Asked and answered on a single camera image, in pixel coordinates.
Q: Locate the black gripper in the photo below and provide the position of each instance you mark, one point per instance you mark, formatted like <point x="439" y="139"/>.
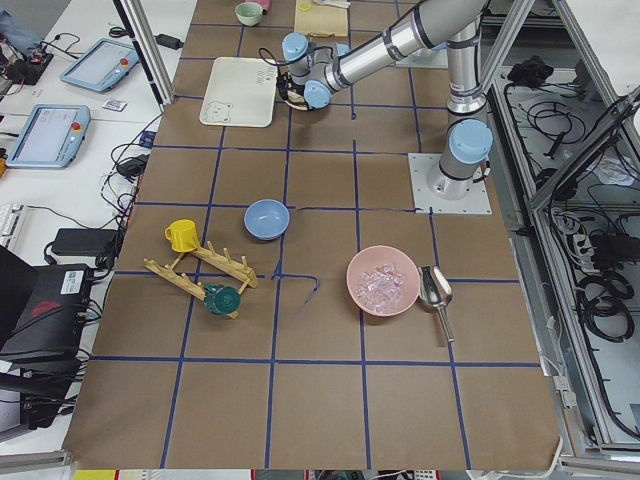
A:
<point x="291" y="94"/>

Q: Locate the cream round plate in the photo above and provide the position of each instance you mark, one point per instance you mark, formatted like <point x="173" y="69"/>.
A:
<point x="297" y="103"/>

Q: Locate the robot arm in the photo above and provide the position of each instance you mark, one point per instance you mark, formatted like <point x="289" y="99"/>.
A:
<point x="310" y="74"/>

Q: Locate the cream bear tray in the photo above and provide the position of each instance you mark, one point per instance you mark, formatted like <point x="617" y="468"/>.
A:
<point x="240" y="92"/>

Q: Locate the wooden cutting board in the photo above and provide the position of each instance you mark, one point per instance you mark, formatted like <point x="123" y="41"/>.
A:
<point x="321" y="21"/>

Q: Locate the green bowl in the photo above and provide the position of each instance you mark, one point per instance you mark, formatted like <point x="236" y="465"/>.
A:
<point x="249" y="13"/>

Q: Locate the pink cloth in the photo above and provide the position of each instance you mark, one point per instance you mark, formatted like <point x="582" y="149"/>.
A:
<point x="265" y="4"/>

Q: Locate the white plastic fork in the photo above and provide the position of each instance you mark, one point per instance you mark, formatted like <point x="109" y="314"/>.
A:
<point x="334" y="3"/>

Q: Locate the blue bowl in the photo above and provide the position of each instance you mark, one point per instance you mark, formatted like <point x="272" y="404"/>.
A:
<point x="266" y="219"/>

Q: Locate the teach pendant far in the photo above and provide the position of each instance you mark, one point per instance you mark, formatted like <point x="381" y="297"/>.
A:
<point x="102" y="66"/>

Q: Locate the teach pendant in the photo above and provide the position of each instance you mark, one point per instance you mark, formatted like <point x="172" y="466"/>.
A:
<point x="51" y="137"/>
<point x="102" y="66"/>

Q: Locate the yellow cup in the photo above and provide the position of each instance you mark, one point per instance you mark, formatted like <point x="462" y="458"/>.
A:
<point x="182" y="235"/>

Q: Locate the pink bowl with ice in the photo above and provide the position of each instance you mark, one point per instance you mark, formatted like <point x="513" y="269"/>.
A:
<point x="383" y="281"/>

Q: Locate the dark green cup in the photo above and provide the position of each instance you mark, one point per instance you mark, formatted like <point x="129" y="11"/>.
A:
<point x="221" y="299"/>

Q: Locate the teach pendant near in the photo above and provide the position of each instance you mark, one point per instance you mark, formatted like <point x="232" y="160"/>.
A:
<point x="51" y="137"/>

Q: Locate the black power adapter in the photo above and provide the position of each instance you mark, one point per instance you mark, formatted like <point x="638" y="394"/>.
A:
<point x="97" y="243"/>

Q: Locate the metal scoop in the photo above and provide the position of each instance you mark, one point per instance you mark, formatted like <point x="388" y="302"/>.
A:
<point x="436" y="294"/>

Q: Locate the black computer box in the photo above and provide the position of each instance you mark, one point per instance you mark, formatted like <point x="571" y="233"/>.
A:
<point x="41" y="308"/>

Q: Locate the aluminium frame post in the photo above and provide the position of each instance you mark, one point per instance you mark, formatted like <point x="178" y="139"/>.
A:
<point x="135" y="22"/>

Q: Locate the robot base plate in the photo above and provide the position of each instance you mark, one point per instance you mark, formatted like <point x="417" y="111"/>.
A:
<point x="435" y="193"/>

